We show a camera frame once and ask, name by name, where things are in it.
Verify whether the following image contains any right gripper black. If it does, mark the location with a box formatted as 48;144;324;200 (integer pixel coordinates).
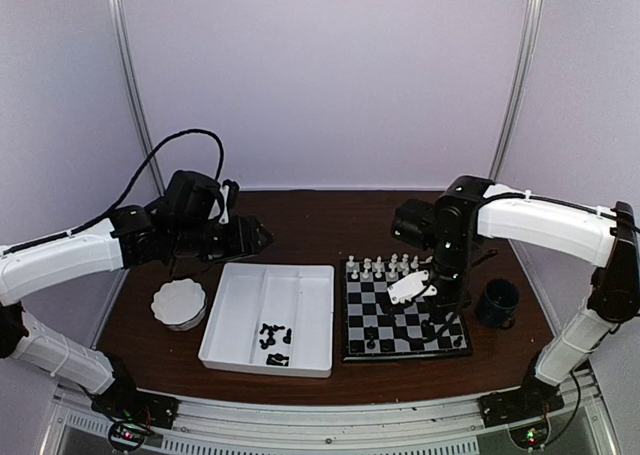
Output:
419;235;474;321

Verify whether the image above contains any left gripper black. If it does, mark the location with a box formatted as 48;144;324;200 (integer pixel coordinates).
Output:
170;214;273;263

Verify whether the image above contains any black chess piece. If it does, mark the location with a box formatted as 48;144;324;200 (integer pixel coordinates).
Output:
381;340;395;352

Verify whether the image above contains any black and silver chessboard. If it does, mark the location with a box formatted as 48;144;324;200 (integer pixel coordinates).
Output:
340;258;473;362

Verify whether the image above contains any white plastic tray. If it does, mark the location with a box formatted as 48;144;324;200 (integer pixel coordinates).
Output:
198;263;335;378

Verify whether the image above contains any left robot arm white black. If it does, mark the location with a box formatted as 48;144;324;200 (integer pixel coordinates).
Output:
1;170;273;419

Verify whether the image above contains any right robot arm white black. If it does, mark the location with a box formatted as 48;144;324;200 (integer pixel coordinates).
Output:
388;175;639;417

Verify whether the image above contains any white chess pieces row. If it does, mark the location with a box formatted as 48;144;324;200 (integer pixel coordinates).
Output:
344;253;432;282

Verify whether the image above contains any black chess pieces pile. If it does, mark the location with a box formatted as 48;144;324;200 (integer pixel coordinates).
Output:
258;323;293;367

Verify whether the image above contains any dark blue mug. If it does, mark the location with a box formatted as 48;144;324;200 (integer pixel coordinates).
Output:
475;279;520;330

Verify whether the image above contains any white scalloped bowl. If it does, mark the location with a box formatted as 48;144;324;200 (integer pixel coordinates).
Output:
151;279;207;331

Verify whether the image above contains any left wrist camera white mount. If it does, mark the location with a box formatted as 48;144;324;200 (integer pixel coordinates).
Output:
217;179;239;225

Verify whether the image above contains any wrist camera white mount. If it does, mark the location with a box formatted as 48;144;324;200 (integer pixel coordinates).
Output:
387;270;438;305
217;179;239;225

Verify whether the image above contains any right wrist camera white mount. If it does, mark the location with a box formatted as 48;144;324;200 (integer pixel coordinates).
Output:
387;270;438;305

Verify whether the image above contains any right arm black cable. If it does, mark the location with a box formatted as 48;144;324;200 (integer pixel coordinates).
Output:
377;299;459;352

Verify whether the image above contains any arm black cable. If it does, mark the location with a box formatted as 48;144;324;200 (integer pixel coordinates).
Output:
64;129;225;239
377;299;459;352

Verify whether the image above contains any aluminium front rail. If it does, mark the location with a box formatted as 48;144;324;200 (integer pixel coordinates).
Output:
35;369;622;454

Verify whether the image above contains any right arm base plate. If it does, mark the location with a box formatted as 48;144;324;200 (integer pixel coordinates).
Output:
478;386;565;428

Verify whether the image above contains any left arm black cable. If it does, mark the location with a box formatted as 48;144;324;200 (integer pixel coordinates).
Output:
64;129;225;239

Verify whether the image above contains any left aluminium frame post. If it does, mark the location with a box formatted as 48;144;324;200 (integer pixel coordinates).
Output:
103;0;169;199

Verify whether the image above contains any aluminium frame post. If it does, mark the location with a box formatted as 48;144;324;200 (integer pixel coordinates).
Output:
488;0;544;181
103;0;169;199

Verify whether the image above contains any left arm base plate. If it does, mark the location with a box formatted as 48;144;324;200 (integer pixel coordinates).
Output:
87;390;179;429

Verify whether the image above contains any right aluminium frame post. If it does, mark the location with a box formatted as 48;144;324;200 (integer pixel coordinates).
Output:
488;0;544;181

